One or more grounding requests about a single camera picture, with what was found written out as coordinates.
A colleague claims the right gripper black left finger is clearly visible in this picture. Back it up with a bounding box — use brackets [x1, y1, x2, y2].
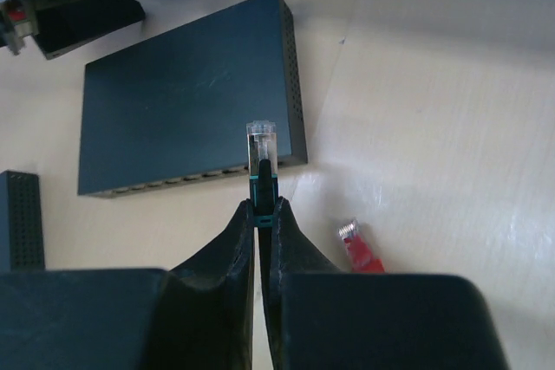
[1, 200, 254, 369]

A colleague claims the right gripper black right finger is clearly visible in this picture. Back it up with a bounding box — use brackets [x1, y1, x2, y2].
[259, 198, 508, 369]

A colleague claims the red ethernet cable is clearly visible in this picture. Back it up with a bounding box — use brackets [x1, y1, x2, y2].
[336, 217, 387, 275]

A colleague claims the small black network switch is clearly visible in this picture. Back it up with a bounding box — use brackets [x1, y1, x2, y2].
[77, 0, 308, 198]

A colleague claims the large black network switch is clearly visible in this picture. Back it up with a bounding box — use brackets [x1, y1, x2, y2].
[1, 171, 45, 274]

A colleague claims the black cable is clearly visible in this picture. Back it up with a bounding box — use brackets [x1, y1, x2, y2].
[245, 119, 278, 284]

